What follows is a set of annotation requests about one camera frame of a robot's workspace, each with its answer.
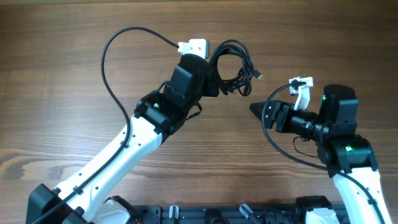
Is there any black cable bundle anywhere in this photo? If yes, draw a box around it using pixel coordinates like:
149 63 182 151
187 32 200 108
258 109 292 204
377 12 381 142
208 39 263 97

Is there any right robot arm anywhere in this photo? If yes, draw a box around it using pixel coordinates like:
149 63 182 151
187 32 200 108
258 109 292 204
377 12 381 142
249 81 391 223

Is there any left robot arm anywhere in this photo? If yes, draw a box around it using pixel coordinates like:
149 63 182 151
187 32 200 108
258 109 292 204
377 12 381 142
26 54 211 223

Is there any right camera cable black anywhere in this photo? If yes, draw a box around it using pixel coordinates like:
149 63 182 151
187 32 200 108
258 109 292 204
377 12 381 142
268 92 376 223

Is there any camera cable black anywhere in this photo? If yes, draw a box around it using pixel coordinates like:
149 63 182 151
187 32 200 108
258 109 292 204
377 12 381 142
268 92 376 223
32 27 179 224

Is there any left camera cable black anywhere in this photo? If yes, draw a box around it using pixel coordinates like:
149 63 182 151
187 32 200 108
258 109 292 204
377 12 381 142
32 27 179 224

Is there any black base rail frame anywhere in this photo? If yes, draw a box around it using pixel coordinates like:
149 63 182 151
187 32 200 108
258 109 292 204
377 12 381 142
133 204 305 224

